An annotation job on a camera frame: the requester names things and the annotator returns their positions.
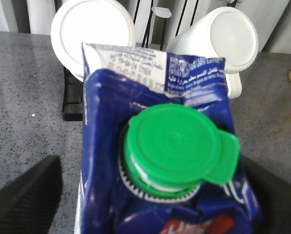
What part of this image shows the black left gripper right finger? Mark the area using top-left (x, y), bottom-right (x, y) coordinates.
top-left (241, 156), bottom-right (291, 234)

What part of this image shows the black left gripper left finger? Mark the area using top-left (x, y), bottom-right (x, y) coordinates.
top-left (0, 156), bottom-right (63, 234)

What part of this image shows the blue Pascual milk carton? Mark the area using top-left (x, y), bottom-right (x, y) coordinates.
top-left (74, 43), bottom-right (262, 234)

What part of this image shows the white ribbed mug on rack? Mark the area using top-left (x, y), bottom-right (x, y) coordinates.
top-left (166, 7), bottom-right (258, 99)

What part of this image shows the black wire mug rack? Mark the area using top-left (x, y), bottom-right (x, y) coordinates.
top-left (62, 0), bottom-right (244, 122)

